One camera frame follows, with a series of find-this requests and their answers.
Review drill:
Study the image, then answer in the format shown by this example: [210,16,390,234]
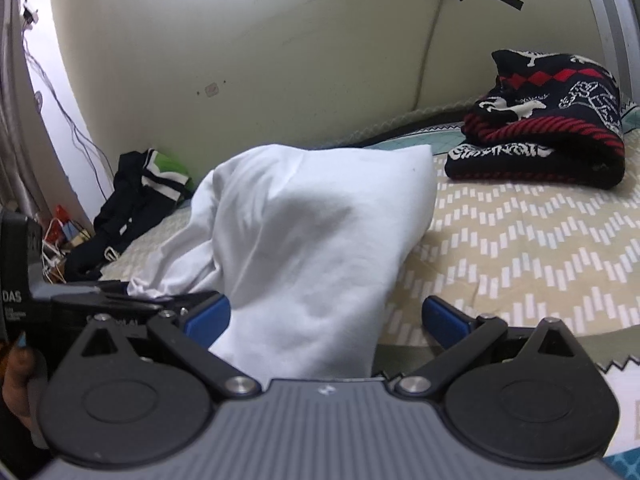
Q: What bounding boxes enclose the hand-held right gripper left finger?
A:
[75,291,262,402]

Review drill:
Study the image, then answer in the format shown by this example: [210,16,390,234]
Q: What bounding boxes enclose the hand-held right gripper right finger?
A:
[395,296,596,402]

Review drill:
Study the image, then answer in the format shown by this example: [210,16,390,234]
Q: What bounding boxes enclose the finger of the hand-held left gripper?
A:
[94,281,217,312]

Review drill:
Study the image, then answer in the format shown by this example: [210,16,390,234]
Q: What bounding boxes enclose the black garment with striped trim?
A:
[65,149,193,282]

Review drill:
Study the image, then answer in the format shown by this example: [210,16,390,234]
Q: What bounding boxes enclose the white garment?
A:
[127,144,436,380]

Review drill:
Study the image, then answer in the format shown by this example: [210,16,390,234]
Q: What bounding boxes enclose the person's left hand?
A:
[0,332,38,433]

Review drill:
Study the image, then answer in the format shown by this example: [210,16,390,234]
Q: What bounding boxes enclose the red object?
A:
[46,204,72,241]

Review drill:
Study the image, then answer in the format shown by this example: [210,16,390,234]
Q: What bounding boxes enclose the patterned bed sheet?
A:
[97,102,640,480]

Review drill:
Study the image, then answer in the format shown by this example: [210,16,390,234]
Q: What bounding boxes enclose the green cloth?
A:
[152,149,195,190]

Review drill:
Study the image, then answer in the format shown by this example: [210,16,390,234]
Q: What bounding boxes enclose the pale curtain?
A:
[0,0,57,241]

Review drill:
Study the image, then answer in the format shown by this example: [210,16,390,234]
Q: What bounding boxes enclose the folded navy red patterned sweater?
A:
[445,49,627,191]

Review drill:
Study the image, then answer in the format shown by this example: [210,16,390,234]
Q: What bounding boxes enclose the white cables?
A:
[41,240,71,285]

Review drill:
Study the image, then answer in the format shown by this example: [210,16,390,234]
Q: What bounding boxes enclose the black cable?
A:
[22,5,120,202]

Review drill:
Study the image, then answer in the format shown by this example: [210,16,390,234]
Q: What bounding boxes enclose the grey window frame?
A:
[575,0,640,108]

